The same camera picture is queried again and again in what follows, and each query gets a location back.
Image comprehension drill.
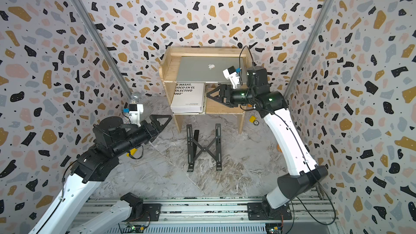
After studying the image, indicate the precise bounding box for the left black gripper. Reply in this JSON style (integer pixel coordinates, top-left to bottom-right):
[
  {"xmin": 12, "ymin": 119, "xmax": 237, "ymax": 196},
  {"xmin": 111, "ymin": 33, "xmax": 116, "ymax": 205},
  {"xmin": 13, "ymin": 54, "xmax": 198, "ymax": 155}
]
[{"xmin": 112, "ymin": 114, "xmax": 171, "ymax": 160}]

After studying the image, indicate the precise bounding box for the silver laptop computer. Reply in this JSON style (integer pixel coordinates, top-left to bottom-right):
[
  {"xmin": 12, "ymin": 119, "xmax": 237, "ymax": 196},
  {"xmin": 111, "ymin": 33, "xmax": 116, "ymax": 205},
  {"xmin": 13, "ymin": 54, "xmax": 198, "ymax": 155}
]
[{"xmin": 176, "ymin": 56, "xmax": 239, "ymax": 83}]

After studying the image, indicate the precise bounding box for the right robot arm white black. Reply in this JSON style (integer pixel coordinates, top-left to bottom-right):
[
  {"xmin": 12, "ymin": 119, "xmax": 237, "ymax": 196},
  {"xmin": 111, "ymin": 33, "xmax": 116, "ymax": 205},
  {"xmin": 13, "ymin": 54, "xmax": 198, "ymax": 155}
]
[{"xmin": 206, "ymin": 66, "xmax": 328, "ymax": 218}]

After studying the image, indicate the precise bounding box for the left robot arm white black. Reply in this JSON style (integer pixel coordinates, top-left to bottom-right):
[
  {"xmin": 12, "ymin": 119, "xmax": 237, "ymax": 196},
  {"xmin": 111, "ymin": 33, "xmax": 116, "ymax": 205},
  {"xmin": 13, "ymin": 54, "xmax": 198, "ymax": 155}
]
[{"xmin": 31, "ymin": 114, "xmax": 172, "ymax": 234}]

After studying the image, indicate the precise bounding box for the black folding laptop stand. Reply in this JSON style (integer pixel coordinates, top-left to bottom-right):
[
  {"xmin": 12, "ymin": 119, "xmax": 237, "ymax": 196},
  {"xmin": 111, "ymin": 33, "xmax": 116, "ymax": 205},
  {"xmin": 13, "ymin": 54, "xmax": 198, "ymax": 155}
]
[{"xmin": 186, "ymin": 123, "xmax": 223, "ymax": 172}]

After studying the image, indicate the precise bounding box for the sprinkle-covered microphone on stand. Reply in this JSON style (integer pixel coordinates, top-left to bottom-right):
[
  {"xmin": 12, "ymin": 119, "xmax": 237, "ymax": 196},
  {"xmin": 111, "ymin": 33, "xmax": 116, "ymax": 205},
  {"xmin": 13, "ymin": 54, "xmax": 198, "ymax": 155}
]
[{"xmin": 130, "ymin": 92, "xmax": 143, "ymax": 104}]

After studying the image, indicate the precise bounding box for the white book black text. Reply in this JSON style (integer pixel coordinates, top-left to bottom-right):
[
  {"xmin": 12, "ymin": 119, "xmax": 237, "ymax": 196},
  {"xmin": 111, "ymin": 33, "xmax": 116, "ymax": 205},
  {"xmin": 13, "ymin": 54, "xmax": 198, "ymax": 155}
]
[{"xmin": 171, "ymin": 83, "xmax": 205, "ymax": 114}]

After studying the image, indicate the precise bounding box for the yellow tape measure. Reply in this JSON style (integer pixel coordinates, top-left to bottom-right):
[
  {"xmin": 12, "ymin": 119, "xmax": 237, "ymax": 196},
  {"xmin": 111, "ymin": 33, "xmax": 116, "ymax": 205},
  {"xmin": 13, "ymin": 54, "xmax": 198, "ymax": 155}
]
[{"xmin": 249, "ymin": 116, "xmax": 260, "ymax": 126}]

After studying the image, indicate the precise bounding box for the yellow rectangular block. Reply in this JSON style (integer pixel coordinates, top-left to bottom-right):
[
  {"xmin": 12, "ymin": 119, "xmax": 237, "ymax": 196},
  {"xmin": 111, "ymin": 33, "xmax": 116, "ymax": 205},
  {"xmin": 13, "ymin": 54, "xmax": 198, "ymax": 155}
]
[{"xmin": 127, "ymin": 148, "xmax": 137, "ymax": 158}]

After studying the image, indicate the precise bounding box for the wooden shelf unit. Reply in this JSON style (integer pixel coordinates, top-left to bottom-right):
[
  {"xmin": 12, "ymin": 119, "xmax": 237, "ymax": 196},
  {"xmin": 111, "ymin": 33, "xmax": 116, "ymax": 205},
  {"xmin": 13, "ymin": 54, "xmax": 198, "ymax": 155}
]
[{"xmin": 159, "ymin": 46, "xmax": 254, "ymax": 134}]

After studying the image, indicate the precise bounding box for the left green circuit board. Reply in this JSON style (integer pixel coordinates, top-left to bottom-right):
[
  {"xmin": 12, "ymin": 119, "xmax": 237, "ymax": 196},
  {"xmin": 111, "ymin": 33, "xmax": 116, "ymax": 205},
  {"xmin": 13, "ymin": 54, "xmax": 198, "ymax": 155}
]
[{"xmin": 126, "ymin": 223, "xmax": 147, "ymax": 234}]

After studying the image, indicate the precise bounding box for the green circuit board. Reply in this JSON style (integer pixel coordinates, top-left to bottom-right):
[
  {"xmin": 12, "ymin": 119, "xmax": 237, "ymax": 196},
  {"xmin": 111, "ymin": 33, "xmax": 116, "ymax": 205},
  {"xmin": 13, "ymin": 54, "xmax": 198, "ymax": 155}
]
[
  {"xmin": 265, "ymin": 223, "xmax": 283, "ymax": 234},
  {"xmin": 126, "ymin": 223, "xmax": 147, "ymax": 234}
]

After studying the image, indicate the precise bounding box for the right green circuit board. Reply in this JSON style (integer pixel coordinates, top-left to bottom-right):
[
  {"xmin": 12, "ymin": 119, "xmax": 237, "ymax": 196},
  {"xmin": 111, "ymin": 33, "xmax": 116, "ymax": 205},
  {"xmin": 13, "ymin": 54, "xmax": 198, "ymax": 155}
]
[{"xmin": 265, "ymin": 223, "xmax": 283, "ymax": 234}]

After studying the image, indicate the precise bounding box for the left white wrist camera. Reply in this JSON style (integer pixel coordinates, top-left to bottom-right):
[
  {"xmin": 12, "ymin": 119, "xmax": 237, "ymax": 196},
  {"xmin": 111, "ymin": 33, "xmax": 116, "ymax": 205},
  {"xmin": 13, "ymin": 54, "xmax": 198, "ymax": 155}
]
[{"xmin": 123, "ymin": 104, "xmax": 144, "ymax": 126}]

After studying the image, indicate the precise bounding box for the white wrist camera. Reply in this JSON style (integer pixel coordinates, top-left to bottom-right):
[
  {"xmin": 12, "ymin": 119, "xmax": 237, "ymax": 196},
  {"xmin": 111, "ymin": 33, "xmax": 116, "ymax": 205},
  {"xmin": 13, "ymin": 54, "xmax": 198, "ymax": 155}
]
[
  {"xmin": 223, "ymin": 66, "xmax": 242, "ymax": 89},
  {"xmin": 123, "ymin": 104, "xmax": 144, "ymax": 126}
]

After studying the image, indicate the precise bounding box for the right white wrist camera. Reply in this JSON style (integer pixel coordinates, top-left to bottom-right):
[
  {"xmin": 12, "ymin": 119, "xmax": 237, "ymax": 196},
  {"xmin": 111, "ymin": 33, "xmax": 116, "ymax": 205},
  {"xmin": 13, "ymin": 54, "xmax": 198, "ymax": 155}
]
[{"xmin": 223, "ymin": 66, "xmax": 242, "ymax": 89}]

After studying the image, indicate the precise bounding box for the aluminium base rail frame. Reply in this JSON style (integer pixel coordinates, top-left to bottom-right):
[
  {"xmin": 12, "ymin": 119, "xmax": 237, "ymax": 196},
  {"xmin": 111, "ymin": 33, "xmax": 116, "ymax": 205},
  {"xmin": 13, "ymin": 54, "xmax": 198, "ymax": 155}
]
[{"xmin": 69, "ymin": 191, "xmax": 344, "ymax": 234}]

